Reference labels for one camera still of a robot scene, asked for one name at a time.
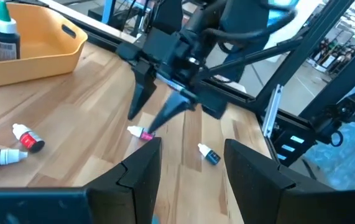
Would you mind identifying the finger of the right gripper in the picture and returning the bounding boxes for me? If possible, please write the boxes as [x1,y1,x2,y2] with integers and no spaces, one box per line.
[127,60,158,121]
[147,93,196,134]

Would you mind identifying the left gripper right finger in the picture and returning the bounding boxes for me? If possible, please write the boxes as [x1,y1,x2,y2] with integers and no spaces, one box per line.
[224,139,355,224]

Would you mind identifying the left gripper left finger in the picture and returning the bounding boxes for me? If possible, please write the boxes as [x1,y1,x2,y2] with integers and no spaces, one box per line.
[0,138,162,224]

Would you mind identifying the small pink food coloring bottle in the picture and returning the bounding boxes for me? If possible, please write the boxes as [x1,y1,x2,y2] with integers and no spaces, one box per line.
[126,125,156,141]

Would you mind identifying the small blue food coloring bottle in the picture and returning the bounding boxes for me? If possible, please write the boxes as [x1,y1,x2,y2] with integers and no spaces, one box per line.
[197,142,221,166]

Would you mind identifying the small red food coloring bottle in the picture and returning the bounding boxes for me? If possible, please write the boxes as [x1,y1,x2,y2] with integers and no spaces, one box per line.
[11,123,46,153]

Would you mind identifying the black box white labels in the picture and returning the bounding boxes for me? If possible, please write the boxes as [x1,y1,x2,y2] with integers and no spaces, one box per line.
[270,119,321,167]

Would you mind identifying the wooden table blue legs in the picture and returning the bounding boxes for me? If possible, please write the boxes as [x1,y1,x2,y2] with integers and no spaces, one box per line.
[101,0,118,24]

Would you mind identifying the orange plastic basket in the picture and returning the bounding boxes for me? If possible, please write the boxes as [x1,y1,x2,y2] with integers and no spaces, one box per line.
[0,2,88,88]

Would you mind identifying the black mechanical equipment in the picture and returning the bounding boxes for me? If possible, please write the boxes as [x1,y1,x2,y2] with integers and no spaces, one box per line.
[315,82,355,149]

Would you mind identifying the black background machinery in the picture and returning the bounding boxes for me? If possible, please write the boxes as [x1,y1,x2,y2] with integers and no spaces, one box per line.
[307,37,355,75]

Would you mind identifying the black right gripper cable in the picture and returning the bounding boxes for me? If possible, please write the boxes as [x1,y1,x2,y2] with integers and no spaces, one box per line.
[200,7,299,54]

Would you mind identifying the silver frame bracket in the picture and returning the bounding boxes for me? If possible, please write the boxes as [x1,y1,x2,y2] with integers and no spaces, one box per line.
[261,83,284,139]

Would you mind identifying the black aluminium table frame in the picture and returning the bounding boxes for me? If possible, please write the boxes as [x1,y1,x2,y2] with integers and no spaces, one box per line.
[18,0,355,141]

